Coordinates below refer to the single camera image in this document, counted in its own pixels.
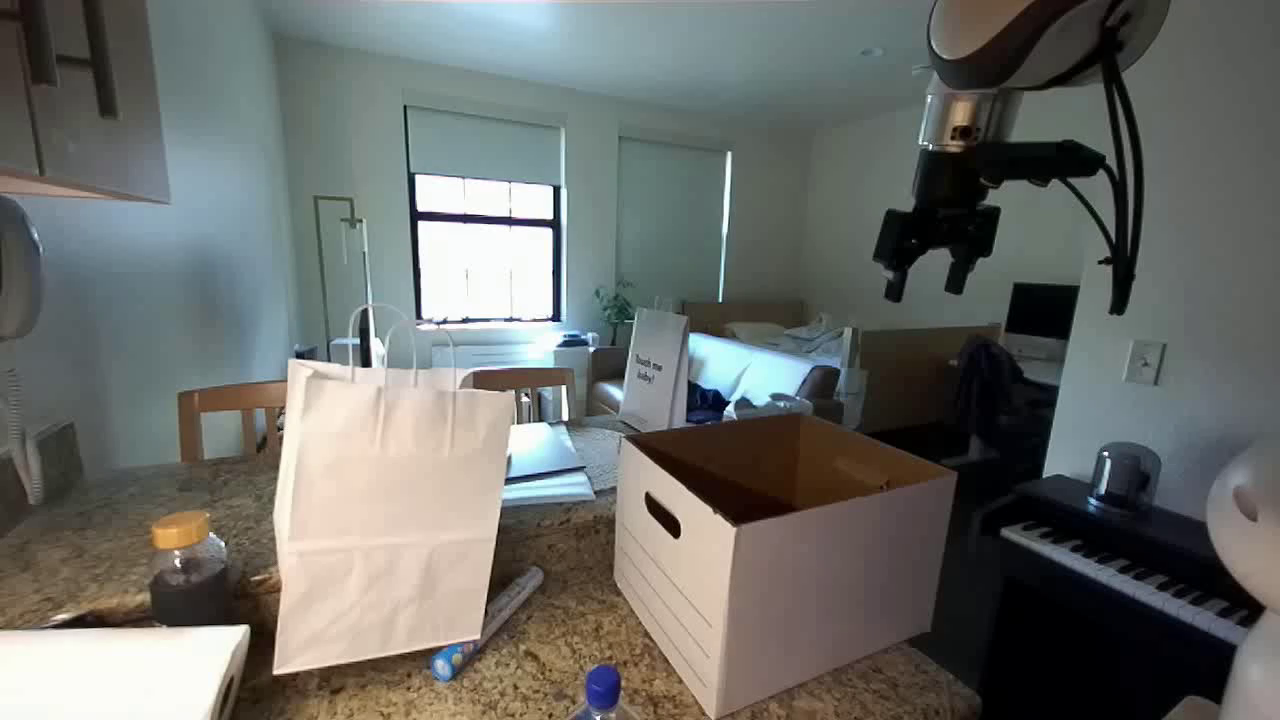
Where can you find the large brown cardboard box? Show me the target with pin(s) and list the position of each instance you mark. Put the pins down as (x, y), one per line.
(923, 373)

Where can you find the grey wall cabinet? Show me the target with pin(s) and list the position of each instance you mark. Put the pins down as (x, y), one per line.
(104, 121)

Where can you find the thin metal floor stand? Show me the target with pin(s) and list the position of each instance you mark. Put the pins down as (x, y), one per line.
(320, 273)

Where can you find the white paper bag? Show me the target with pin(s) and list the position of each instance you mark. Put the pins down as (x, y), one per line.
(386, 521)

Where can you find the glass jar with cork lid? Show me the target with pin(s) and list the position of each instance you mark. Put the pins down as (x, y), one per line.
(188, 572)

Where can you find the black digital piano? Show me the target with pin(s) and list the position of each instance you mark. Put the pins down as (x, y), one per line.
(1094, 612)

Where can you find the grey tube with blue end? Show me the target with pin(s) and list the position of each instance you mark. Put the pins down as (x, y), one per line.
(489, 622)

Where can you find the white flat container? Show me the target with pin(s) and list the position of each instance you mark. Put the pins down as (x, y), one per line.
(114, 673)

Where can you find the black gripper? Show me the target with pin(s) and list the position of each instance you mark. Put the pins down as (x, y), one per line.
(948, 213)

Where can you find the white wall light switch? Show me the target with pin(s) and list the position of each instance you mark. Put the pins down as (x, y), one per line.
(1146, 363)

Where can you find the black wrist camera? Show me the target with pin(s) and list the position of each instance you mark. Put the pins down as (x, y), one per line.
(1044, 163)

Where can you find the shiny metal pot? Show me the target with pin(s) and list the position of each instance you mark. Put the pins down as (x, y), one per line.
(1123, 476)

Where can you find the black office chair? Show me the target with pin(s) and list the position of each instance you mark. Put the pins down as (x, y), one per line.
(1006, 400)

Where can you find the tall white roller blind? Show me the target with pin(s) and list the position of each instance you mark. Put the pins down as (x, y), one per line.
(668, 226)

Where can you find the green house plant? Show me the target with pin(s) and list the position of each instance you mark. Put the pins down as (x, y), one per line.
(617, 312)

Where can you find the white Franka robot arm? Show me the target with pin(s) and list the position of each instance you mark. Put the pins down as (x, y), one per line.
(1013, 43)

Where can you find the dark computer monitor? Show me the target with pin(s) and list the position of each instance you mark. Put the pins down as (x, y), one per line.
(1041, 309)

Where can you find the white cardboard storage box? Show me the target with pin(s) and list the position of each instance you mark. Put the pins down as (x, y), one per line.
(801, 572)

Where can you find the black framed window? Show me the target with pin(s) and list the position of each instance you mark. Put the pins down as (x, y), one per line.
(487, 261)

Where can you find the white sign board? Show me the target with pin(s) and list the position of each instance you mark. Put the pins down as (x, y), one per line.
(653, 368)

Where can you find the stack of papers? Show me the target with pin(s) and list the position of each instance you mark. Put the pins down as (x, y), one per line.
(546, 467)

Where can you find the clear bottle with blue cap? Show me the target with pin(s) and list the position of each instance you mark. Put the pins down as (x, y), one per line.
(603, 692)

